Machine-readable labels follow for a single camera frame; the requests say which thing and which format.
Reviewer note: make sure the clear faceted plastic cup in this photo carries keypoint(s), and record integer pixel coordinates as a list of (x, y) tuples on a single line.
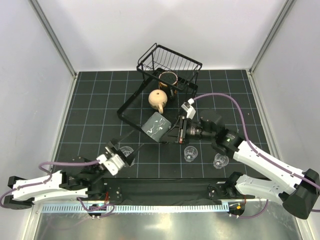
[(190, 153), (220, 161)]

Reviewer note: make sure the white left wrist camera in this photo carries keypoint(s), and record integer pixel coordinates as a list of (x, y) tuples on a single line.
[(113, 164)]

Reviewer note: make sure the beige ceramic mug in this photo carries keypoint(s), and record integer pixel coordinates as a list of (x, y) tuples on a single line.
[(158, 100)]

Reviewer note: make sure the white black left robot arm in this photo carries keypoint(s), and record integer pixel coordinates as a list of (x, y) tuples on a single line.
[(80, 178)]

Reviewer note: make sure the grey-green ceramic mug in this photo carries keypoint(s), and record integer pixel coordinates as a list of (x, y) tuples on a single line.
[(156, 126)]

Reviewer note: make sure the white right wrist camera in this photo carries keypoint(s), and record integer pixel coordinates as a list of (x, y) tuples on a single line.
[(187, 106)]

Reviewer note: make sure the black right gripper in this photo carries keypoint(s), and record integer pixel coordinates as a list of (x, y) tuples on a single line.
[(182, 132)]

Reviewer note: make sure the black gridded table mat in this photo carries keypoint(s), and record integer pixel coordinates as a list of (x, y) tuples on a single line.
[(92, 121)]

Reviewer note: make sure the black mug with pink rim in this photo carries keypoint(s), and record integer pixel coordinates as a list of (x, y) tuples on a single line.
[(168, 82)]

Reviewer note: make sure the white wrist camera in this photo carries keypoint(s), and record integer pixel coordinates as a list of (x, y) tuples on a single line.
[(187, 106), (113, 164)]

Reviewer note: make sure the slotted white cable duct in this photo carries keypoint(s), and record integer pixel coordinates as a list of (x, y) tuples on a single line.
[(54, 208)]

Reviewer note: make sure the black wire dish rack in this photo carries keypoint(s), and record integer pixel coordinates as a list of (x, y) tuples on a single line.
[(156, 60)]

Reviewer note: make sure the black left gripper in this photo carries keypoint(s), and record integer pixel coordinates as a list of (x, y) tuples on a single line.
[(112, 146)]

